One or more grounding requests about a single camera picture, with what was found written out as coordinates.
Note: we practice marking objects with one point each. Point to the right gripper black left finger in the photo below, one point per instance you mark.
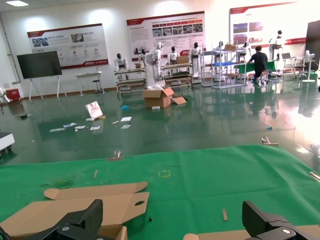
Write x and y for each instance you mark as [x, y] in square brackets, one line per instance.
[92, 215]

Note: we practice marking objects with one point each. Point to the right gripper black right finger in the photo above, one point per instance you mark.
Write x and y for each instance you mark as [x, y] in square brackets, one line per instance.
[257, 222]

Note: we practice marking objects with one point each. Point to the brown cardboard mailer box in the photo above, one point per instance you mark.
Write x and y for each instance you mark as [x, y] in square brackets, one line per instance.
[112, 207]
[220, 236]

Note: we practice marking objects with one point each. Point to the large open cardboard box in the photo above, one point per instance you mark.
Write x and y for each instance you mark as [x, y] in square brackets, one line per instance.
[155, 101]

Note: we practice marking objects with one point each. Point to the red box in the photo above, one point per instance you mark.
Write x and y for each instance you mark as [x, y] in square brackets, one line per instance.
[13, 95]

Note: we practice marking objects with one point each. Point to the cardboard box on rack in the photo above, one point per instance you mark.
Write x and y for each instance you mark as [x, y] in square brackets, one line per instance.
[182, 60]
[230, 48]

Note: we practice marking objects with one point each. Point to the small wooden piece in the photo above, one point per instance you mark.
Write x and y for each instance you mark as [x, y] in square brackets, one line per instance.
[225, 215]

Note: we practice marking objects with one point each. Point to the thin wooden stick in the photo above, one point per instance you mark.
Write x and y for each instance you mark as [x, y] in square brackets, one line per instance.
[95, 173]

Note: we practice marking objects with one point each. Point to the green table cloth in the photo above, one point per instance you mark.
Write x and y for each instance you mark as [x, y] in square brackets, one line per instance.
[200, 175]

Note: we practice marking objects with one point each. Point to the white paper bag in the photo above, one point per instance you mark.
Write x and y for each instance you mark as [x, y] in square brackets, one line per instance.
[93, 110]

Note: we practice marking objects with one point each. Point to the blue scrap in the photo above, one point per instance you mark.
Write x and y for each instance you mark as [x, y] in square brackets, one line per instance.
[125, 108]

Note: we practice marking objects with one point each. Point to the white wheeled cart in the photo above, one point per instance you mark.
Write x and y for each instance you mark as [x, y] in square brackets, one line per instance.
[5, 140]

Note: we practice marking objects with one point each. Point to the black stool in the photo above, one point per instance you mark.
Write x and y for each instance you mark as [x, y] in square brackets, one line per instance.
[96, 81]

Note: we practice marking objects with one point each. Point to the white table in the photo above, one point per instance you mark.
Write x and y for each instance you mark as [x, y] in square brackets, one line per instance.
[88, 74]

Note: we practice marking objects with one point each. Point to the metal shelf rack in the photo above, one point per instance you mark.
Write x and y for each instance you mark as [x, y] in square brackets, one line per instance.
[130, 70]
[226, 64]
[177, 65]

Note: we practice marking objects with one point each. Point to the white humanoid robot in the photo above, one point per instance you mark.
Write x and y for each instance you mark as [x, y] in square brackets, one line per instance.
[155, 60]
[143, 56]
[121, 62]
[277, 42]
[246, 48]
[173, 56]
[219, 47]
[195, 53]

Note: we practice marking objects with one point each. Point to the green topped work table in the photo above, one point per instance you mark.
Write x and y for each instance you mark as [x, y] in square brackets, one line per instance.
[240, 65]

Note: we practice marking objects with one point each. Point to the black display on stand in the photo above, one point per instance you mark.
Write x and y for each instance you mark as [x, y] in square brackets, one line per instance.
[38, 64]

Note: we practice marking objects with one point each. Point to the person in dark shirt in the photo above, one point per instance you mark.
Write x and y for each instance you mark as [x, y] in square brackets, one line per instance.
[260, 61]

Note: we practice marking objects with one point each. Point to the white standing fan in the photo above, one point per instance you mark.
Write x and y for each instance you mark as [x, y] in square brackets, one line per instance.
[309, 56]

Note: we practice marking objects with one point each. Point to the dark standing panel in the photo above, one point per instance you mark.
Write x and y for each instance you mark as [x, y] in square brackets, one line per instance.
[313, 37]

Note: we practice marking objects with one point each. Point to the white red wall poster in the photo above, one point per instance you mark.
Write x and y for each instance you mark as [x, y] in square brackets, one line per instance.
[67, 45]
[165, 32]
[262, 22]

